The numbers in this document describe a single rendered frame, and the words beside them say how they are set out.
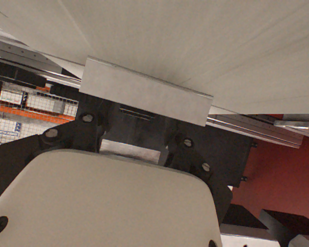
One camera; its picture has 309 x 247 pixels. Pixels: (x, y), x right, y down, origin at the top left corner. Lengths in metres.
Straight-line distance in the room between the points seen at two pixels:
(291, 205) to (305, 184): 0.13
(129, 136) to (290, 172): 0.89
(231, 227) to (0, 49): 0.74
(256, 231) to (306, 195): 0.65
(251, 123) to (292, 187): 0.46
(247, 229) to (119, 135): 0.62
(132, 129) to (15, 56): 0.51
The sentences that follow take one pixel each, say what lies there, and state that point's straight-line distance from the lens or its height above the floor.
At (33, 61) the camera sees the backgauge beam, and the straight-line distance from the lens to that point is 0.57.
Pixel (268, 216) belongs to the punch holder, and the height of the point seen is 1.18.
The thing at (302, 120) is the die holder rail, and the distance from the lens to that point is 0.38.
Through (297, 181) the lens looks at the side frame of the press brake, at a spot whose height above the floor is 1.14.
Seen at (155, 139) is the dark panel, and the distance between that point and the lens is 0.73.
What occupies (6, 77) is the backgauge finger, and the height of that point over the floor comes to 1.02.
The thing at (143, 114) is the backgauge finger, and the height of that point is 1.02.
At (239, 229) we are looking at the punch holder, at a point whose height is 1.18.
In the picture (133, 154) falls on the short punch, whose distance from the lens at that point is 0.21.
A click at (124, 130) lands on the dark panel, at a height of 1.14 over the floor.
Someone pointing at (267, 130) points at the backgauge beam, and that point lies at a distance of 0.70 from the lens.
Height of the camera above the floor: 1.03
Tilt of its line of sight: 2 degrees up
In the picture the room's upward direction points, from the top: 165 degrees counter-clockwise
